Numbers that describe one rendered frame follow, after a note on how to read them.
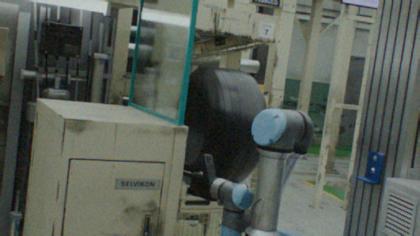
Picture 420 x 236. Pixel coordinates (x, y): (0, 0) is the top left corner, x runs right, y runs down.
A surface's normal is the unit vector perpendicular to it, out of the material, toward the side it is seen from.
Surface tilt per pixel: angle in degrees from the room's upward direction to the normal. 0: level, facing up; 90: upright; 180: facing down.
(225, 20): 90
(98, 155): 90
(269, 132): 82
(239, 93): 50
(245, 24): 90
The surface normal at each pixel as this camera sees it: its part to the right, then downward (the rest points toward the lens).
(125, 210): 0.42, 0.13
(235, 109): 0.44, -0.26
